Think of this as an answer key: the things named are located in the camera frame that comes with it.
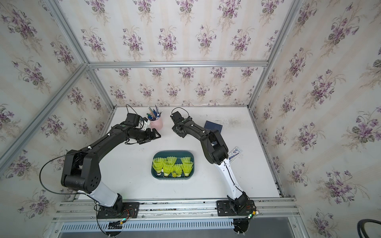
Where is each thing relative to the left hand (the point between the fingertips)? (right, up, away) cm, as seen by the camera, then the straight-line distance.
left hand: (158, 137), depth 88 cm
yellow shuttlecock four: (+12, -18, -6) cm, 22 cm away
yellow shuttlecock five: (+2, -14, -8) cm, 16 cm away
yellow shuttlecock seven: (+8, -13, -2) cm, 16 cm away
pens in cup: (-6, +14, +14) cm, 21 cm away
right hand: (+11, +3, +15) cm, 19 cm away
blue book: (+36, +6, +20) cm, 42 cm away
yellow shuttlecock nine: (+7, -15, -8) cm, 19 cm away
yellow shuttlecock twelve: (+18, -16, -8) cm, 25 cm away
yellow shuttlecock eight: (+17, -13, -2) cm, 22 cm away
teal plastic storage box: (+12, -10, +2) cm, 16 cm away
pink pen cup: (-3, +8, +13) cm, 15 cm away
